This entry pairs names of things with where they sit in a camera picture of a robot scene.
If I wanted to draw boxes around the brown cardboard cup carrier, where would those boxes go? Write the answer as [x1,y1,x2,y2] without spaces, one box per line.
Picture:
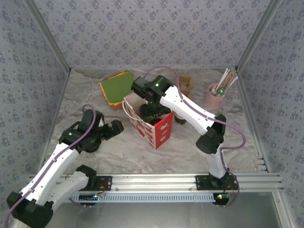
[177,75,194,100]

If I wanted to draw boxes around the black paper coffee cup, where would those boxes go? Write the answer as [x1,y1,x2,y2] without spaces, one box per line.
[174,111,188,126]

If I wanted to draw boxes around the red white paper bag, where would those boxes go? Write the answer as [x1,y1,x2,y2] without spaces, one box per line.
[122,91,174,151]

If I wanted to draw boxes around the pink cup holder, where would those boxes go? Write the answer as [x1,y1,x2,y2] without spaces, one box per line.
[205,83,225,107]

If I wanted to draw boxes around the white wrapped straw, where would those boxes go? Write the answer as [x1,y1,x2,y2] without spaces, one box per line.
[220,69,231,90]
[218,68,229,90]

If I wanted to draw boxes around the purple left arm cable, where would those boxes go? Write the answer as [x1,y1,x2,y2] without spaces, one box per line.
[3,104,97,228]

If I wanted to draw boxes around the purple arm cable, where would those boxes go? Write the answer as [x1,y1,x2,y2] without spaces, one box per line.
[142,66,247,209]
[3,104,97,228]

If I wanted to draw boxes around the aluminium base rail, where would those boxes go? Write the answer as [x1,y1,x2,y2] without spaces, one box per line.
[27,173,285,192]

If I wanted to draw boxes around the slotted cable duct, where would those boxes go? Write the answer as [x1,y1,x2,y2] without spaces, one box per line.
[68,192,216,203]

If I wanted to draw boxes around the aluminium frame post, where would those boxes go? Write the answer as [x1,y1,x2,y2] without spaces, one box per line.
[234,0,284,72]
[23,0,72,73]

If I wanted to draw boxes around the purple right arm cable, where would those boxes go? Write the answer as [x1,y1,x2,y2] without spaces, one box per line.
[142,66,247,209]

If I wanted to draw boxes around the aluminium frame leg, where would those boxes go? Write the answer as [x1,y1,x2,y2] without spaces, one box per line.
[270,190,295,228]

